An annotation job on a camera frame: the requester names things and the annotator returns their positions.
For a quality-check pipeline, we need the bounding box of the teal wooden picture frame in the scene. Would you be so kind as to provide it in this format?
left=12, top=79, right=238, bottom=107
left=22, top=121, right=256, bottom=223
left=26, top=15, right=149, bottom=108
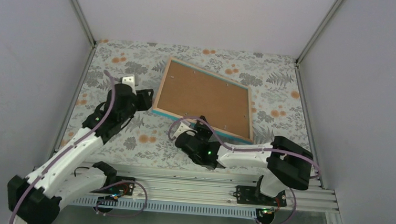
left=149, top=56, right=260, bottom=146

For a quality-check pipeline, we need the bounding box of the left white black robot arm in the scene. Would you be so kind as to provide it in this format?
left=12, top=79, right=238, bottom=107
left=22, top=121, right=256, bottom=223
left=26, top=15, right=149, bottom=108
left=7, top=83, right=154, bottom=224

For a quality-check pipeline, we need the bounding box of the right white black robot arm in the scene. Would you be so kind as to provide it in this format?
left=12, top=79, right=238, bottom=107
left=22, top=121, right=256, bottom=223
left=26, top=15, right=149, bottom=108
left=168, top=116, right=321, bottom=205

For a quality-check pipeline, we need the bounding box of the floral patterned table mat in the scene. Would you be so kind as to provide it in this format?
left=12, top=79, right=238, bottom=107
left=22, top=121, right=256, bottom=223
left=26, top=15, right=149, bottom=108
left=61, top=39, right=310, bottom=172

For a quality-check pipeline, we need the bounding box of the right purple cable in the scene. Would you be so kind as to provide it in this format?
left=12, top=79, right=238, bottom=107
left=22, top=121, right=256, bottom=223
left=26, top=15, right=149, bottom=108
left=164, top=114, right=325, bottom=179

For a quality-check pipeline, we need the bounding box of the purple cable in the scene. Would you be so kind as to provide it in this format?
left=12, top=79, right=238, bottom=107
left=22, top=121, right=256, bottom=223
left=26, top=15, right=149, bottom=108
left=8, top=64, right=119, bottom=224
left=164, top=114, right=325, bottom=179

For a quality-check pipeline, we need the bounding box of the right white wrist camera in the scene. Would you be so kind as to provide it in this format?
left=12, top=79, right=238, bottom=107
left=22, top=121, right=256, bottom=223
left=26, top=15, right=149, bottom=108
left=176, top=120, right=194, bottom=135

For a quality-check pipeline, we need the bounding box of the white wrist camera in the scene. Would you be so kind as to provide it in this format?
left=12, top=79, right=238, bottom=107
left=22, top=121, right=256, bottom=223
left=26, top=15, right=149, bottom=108
left=121, top=74, right=137, bottom=95
left=176, top=120, right=194, bottom=135

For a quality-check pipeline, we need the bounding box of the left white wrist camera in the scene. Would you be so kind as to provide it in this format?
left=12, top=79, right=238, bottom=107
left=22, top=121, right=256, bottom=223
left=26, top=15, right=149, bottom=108
left=121, top=74, right=137, bottom=95

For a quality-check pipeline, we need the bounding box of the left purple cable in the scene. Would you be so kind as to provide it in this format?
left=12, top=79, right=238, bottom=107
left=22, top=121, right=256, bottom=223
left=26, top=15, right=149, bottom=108
left=8, top=64, right=119, bottom=224

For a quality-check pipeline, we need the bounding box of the brown frame backing board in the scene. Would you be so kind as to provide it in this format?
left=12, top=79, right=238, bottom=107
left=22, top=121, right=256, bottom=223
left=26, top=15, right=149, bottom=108
left=155, top=60, right=255, bottom=139

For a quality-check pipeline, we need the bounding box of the grey slotted cable duct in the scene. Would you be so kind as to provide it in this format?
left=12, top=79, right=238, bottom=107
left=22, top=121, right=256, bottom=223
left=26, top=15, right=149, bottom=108
left=66, top=194, right=265, bottom=220

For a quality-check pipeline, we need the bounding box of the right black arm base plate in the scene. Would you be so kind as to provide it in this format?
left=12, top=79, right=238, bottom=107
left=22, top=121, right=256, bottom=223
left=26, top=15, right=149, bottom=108
left=232, top=186, right=287, bottom=207

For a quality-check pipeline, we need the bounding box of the aluminium mounting rail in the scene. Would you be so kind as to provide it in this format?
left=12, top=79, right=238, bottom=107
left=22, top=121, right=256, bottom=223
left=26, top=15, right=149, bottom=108
left=118, top=167, right=339, bottom=213

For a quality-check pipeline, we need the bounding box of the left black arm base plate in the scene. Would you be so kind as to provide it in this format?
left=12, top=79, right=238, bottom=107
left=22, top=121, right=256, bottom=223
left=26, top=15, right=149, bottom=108
left=97, top=176, right=136, bottom=196

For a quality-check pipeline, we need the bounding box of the left aluminium corner post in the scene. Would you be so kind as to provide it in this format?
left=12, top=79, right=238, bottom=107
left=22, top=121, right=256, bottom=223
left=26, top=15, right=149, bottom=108
left=70, top=0, right=97, bottom=48

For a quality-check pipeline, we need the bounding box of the aluminium corner post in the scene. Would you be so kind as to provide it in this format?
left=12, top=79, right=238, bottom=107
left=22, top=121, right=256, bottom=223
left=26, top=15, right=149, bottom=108
left=70, top=0, right=97, bottom=48
left=295, top=0, right=345, bottom=68

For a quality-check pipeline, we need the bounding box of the right aluminium corner post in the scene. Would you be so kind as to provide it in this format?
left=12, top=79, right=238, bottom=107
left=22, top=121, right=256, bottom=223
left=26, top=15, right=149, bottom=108
left=295, top=0, right=345, bottom=68

